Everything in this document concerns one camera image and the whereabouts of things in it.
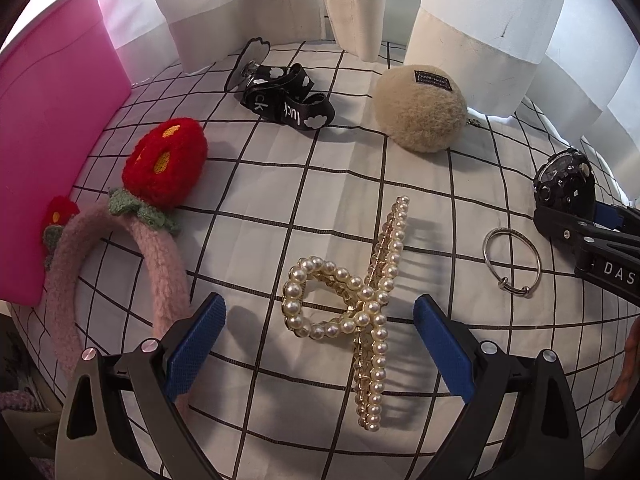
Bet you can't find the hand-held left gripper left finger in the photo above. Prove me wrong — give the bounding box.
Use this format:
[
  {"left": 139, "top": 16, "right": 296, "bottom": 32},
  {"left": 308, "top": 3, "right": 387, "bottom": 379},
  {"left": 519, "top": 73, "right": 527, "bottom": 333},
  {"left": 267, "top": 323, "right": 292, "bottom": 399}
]
[{"left": 55, "top": 293, "right": 227, "bottom": 480}]

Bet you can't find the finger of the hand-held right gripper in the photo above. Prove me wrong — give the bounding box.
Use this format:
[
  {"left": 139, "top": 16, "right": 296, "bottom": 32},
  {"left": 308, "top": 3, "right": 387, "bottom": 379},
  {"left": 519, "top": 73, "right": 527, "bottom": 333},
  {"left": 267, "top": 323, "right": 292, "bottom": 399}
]
[
  {"left": 594, "top": 201, "right": 640, "bottom": 233},
  {"left": 533, "top": 207, "right": 640, "bottom": 261}
]

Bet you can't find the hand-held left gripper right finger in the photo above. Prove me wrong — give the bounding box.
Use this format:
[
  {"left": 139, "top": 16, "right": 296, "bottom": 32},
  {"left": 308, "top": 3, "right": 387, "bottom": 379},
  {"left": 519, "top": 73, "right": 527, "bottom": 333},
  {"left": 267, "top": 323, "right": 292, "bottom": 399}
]
[{"left": 414, "top": 294, "right": 586, "bottom": 480}]

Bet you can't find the black digital wristwatch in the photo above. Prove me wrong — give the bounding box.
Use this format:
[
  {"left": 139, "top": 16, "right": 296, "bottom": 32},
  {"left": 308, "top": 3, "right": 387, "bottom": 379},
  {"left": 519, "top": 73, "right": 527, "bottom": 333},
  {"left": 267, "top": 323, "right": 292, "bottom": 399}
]
[{"left": 532, "top": 147, "right": 599, "bottom": 212}]

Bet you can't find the pearl hair claw clip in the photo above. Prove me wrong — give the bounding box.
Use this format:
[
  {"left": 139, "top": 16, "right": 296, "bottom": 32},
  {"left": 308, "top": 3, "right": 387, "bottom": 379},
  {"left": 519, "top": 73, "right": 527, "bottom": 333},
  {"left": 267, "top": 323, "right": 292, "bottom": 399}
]
[{"left": 281, "top": 196, "right": 412, "bottom": 431}]

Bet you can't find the person's right hand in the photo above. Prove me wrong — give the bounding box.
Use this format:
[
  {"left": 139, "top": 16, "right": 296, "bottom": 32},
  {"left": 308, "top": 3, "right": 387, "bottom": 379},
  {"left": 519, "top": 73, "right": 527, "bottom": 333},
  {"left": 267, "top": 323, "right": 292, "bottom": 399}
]
[{"left": 612, "top": 317, "right": 640, "bottom": 403}]

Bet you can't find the pink strawberry knitted headband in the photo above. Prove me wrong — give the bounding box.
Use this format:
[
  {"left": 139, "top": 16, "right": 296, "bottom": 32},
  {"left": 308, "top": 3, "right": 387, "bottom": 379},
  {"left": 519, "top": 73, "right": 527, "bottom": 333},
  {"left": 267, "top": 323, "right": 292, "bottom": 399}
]
[{"left": 42, "top": 117, "right": 209, "bottom": 413}]

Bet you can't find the beige plush pouch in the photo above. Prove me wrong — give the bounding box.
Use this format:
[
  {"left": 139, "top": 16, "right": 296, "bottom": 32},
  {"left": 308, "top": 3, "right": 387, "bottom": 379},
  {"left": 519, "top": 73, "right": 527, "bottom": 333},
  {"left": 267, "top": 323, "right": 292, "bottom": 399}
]
[{"left": 373, "top": 63, "right": 484, "bottom": 152}]

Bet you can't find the white black grid tablecloth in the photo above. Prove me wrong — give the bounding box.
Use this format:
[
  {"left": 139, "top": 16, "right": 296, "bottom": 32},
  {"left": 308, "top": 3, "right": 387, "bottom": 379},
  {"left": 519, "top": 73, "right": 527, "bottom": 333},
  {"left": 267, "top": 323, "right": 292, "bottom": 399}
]
[{"left": 10, "top": 37, "right": 640, "bottom": 480}]

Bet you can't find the white and cream curtain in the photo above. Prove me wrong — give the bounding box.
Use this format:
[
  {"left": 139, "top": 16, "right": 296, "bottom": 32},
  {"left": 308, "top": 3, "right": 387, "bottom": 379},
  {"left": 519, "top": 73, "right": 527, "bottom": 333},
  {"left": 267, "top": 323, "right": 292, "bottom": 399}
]
[
  {"left": 97, "top": 0, "right": 397, "bottom": 75},
  {"left": 402, "top": 0, "right": 640, "bottom": 201}
]

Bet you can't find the pink plastic box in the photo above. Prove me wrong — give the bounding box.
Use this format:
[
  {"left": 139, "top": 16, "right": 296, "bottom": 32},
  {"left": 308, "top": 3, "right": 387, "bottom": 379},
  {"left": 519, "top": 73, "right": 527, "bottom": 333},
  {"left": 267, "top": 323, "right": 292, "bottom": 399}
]
[{"left": 0, "top": 0, "right": 134, "bottom": 307}]

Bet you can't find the clear plastic charm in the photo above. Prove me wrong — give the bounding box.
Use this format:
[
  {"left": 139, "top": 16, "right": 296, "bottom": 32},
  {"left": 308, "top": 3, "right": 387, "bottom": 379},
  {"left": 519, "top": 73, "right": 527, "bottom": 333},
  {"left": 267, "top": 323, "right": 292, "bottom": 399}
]
[{"left": 225, "top": 37, "right": 271, "bottom": 94}]

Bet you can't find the silver bangle bracelet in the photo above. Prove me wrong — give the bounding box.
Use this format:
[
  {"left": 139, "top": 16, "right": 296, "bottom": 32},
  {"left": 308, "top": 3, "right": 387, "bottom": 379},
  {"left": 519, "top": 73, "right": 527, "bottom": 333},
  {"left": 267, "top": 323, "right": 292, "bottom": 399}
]
[{"left": 482, "top": 228, "right": 542, "bottom": 295}]

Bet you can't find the black cloud print strap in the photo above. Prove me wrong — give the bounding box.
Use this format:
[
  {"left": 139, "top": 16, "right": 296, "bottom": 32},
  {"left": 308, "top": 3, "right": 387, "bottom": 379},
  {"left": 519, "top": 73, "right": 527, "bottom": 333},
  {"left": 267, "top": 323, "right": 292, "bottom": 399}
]
[{"left": 242, "top": 63, "right": 335, "bottom": 131}]

